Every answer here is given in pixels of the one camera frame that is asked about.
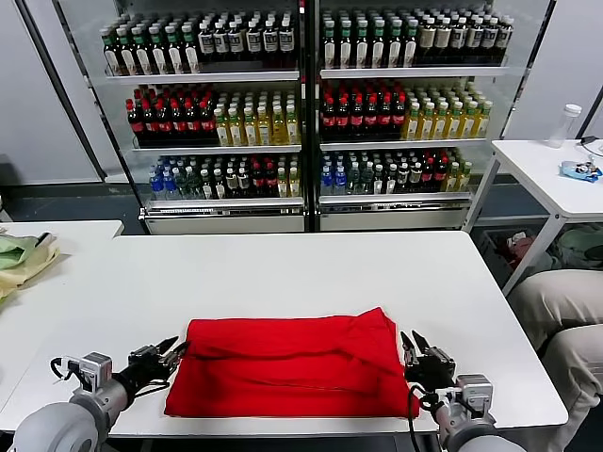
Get red shirt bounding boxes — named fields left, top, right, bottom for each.
left=163, top=306, right=420, bottom=420

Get white cooler shelf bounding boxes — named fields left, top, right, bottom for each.
left=142, top=196, right=306, bottom=212
left=319, top=66, right=512, bottom=81
left=106, top=70, right=302, bottom=87
left=132, top=143, right=303, bottom=157
left=318, top=190, right=473, bottom=205
left=319, top=137, right=489, bottom=153

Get green and yellow cloths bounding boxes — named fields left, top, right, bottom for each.
left=0, top=231, right=62, bottom=305

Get clear bottle white cap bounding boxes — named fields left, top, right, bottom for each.
left=547, top=104, right=583, bottom=151

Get green cap tea bottle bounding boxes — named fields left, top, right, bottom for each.
left=117, top=27, right=136, bottom=76
left=149, top=25, right=167, bottom=75
left=132, top=26, right=151, bottom=76
left=403, top=18, right=419, bottom=70
left=164, top=24, right=184, bottom=75
left=371, top=18, right=387, bottom=71
left=355, top=18, right=371, bottom=71
left=387, top=18, right=404, bottom=70
left=322, top=18, right=338, bottom=71
left=338, top=18, right=354, bottom=71
left=181, top=24, right=201, bottom=74
left=103, top=28, right=122, bottom=76

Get dark bottle white label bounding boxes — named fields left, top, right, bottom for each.
left=229, top=18, right=246, bottom=72
left=278, top=16, right=297, bottom=72
left=246, top=18, right=263, bottom=72
left=214, top=19, right=231, bottom=72
left=262, top=17, right=280, bottom=72
left=198, top=19, right=216, bottom=72

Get dark red garment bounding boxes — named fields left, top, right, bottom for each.
left=506, top=234, right=537, bottom=261

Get person in beige trousers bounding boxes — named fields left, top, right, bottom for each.
left=508, top=268, right=603, bottom=452

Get blue snack packet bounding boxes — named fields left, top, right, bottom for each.
left=559, top=159, right=603, bottom=183

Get dark bottle beige label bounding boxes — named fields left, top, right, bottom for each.
left=419, top=17, right=437, bottom=67
left=466, top=17, right=484, bottom=66
left=435, top=17, right=452, bottom=67
left=450, top=17, right=467, bottom=67
left=482, top=17, right=499, bottom=66
left=497, top=16, right=514, bottom=65

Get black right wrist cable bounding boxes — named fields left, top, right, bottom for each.
left=405, top=383, right=442, bottom=452

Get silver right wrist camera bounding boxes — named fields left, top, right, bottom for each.
left=454, top=374, right=495, bottom=418

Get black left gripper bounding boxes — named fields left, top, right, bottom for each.
left=127, top=335, right=190, bottom=380

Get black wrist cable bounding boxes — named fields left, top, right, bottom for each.
left=405, top=383, right=442, bottom=452
left=50, top=356, right=79, bottom=383

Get green garment pile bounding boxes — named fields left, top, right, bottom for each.
left=555, top=223, right=603, bottom=272

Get grey green clothes pile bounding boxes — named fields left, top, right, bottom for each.
left=530, top=251, right=565, bottom=279

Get black storage crate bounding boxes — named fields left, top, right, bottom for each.
left=474, top=227, right=536, bottom=284

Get light green garment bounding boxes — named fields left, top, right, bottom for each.
left=0, top=234, right=40, bottom=271

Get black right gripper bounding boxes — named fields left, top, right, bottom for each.
left=399, top=330, right=457, bottom=391

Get white cable black plug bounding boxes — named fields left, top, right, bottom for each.
left=579, top=134, right=603, bottom=158

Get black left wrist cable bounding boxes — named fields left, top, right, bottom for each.
left=50, top=356, right=79, bottom=383

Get white side table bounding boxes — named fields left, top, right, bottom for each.
left=464, top=138, right=603, bottom=294

